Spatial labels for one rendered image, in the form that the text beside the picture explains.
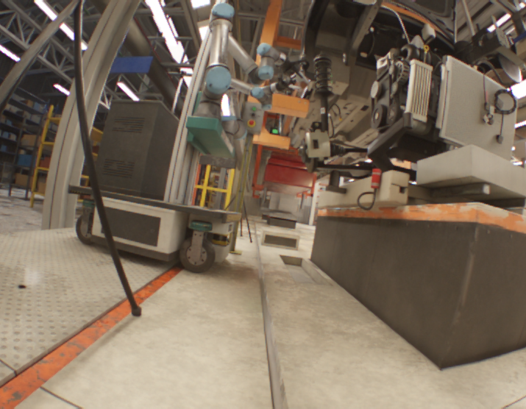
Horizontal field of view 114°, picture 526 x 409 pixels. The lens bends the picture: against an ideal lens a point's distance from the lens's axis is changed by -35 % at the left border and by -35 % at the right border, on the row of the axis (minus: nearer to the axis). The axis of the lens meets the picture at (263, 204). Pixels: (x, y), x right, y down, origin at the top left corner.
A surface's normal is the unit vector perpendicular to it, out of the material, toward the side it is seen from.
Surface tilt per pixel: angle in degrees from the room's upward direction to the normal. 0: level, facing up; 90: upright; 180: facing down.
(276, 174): 90
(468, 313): 90
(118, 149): 90
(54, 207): 90
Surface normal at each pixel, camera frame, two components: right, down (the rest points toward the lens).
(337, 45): -0.07, 0.55
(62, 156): 0.04, -0.03
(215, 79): 0.31, 0.15
